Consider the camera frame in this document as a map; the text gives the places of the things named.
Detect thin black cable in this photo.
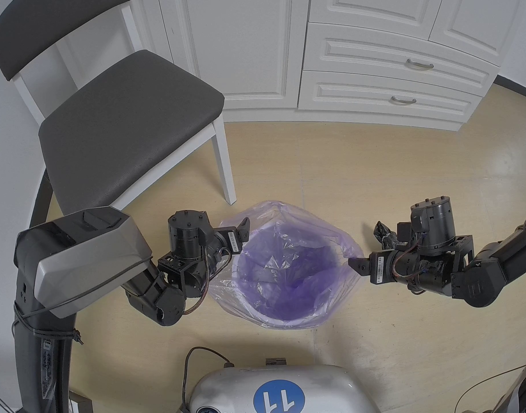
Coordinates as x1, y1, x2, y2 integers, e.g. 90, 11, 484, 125
456, 361, 526, 412

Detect white trash bin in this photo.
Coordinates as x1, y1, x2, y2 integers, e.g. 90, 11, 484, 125
234, 224, 354, 330

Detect white chair grey cushions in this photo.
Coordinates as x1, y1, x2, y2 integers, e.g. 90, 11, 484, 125
0, 0, 238, 216

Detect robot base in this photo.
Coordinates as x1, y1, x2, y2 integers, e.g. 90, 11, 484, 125
190, 358, 382, 413

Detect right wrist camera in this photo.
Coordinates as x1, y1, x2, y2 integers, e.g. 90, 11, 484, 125
396, 221, 415, 246

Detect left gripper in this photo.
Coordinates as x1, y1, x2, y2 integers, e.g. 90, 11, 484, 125
209, 216, 252, 260

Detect white wardrobe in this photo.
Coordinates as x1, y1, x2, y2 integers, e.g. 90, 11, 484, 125
130, 0, 526, 133

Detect purple plastic bag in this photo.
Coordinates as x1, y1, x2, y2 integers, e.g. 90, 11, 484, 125
209, 200, 363, 330

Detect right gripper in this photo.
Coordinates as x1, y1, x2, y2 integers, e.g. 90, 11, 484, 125
369, 251, 421, 285

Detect crumpled black plastic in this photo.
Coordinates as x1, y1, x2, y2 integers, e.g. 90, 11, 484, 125
373, 221, 398, 250

